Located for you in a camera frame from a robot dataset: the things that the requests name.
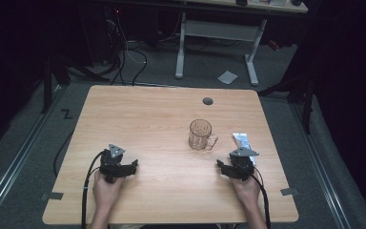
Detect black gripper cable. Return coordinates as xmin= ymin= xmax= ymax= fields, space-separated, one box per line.
xmin=250 ymin=166 xmax=272 ymax=229
xmin=80 ymin=150 xmax=106 ymax=229

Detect person's left hand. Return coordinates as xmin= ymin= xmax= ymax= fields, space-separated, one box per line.
xmin=91 ymin=171 xmax=126 ymax=208

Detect clear glass mug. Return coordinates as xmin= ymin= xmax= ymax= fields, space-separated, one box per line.
xmin=188 ymin=118 xmax=219 ymax=152

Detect bundle of floor cables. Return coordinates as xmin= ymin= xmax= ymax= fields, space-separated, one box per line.
xmin=103 ymin=8 xmax=149 ymax=87

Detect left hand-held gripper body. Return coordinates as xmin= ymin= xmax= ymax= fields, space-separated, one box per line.
xmin=99 ymin=143 xmax=129 ymax=184

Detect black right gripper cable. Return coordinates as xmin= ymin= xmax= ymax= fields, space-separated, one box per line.
xmin=250 ymin=166 xmax=272 ymax=229

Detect white-legged wooden desk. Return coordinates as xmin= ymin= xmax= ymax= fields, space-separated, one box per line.
xmin=174 ymin=0 xmax=309 ymax=87

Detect white silver sachet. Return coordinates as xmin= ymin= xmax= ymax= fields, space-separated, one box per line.
xmin=232 ymin=132 xmax=257 ymax=165

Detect person's right hand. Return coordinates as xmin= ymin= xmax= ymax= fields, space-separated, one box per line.
xmin=230 ymin=175 xmax=262 ymax=208

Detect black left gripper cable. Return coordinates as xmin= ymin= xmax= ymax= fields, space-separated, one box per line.
xmin=80 ymin=150 xmax=106 ymax=229

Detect metal floor rail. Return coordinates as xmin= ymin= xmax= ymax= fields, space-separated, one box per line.
xmin=290 ymin=103 xmax=353 ymax=229
xmin=0 ymin=85 xmax=67 ymax=228

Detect grey tape piece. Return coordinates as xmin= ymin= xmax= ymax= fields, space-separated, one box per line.
xmin=279 ymin=187 xmax=300 ymax=197
xmin=40 ymin=191 xmax=65 ymax=201

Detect thin black floor cable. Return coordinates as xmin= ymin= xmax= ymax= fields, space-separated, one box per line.
xmin=52 ymin=128 xmax=77 ymax=178

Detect black metal stand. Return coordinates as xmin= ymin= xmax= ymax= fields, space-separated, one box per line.
xmin=256 ymin=47 xmax=318 ymax=135
xmin=40 ymin=55 xmax=111 ymax=115

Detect grey paper sheet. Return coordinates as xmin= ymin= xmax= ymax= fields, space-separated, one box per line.
xmin=216 ymin=70 xmax=239 ymax=86

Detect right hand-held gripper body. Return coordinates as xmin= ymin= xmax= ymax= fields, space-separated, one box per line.
xmin=228 ymin=146 xmax=260 ymax=182

